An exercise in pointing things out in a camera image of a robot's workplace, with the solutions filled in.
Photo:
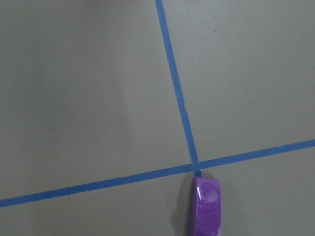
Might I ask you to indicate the purple trapezoid block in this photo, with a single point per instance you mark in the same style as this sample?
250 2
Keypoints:
205 214

